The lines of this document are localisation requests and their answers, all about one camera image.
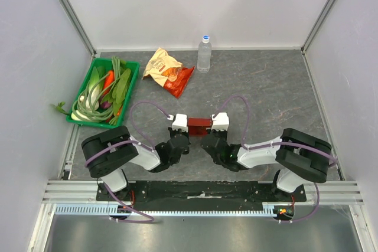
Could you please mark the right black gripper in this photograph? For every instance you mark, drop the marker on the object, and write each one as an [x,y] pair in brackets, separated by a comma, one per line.
[218,133]

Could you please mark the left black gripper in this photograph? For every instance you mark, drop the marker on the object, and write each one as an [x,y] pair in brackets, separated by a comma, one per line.
[172,131]

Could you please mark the red paper box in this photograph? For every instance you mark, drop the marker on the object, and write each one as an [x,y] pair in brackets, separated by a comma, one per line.
[198,127]

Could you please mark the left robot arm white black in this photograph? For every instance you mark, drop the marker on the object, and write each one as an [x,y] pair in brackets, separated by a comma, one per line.
[106,153]

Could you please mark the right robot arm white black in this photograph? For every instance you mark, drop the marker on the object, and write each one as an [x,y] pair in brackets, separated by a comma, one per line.
[304,158]

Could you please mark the chips bag beige orange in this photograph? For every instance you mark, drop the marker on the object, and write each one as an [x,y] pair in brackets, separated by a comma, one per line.
[169,73]

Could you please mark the green leafy vegetable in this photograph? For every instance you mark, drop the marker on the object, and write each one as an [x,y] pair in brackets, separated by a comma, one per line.
[118,90]

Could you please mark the purple eggplant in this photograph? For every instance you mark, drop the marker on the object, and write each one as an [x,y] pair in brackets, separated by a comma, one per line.
[105,104]

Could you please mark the green long beans bundle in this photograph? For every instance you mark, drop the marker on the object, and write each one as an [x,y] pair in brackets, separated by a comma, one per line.
[107,116]

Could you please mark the clear water bottle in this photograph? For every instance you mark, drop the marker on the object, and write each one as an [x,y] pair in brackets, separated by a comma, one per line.
[204,54]

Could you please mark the green plastic tray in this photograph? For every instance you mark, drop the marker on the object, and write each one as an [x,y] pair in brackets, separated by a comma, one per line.
[107,63]

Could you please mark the orange carrot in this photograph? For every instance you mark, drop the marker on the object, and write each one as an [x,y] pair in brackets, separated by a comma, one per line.
[109,79]

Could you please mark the bok choy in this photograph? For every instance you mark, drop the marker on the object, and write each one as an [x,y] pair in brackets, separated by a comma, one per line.
[85,107]

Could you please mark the green leaf outside tray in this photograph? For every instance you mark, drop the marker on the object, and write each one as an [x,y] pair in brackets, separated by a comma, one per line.
[59,107]

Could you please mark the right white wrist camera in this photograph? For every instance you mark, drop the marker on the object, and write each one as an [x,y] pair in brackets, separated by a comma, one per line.
[220,121]

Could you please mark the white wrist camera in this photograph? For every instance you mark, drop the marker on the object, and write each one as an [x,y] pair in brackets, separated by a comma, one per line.
[220,121]
[180,122]

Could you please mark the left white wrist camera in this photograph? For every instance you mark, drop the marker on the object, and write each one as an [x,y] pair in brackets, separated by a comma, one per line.
[180,122]

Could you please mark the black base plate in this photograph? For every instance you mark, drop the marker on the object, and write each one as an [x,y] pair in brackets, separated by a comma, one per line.
[205,195]

